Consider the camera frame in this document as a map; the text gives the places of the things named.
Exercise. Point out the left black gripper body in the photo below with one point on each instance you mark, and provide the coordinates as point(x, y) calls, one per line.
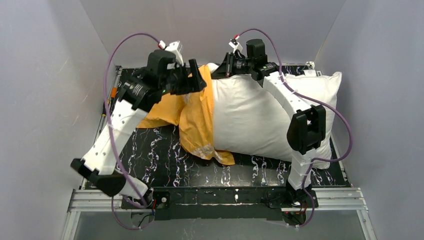
point(185, 79)

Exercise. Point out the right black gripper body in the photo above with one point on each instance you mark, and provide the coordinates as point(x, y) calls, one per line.
point(226, 66)

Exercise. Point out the orange printed pillowcase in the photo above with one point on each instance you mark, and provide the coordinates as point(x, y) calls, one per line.
point(193, 114)

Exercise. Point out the white pillow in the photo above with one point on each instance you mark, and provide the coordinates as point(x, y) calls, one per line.
point(248, 120)

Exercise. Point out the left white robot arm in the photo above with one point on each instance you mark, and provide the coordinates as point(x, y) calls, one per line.
point(98, 165)

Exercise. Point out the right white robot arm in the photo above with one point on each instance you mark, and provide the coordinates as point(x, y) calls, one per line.
point(307, 127)

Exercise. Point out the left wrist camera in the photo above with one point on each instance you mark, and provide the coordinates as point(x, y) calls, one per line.
point(175, 48)

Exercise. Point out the yellow handled screwdriver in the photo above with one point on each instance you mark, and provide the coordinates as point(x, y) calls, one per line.
point(110, 102)

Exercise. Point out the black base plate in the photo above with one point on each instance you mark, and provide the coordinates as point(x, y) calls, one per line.
point(263, 202)

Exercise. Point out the aluminium frame rail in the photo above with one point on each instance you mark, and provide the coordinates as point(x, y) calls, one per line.
point(329, 199)

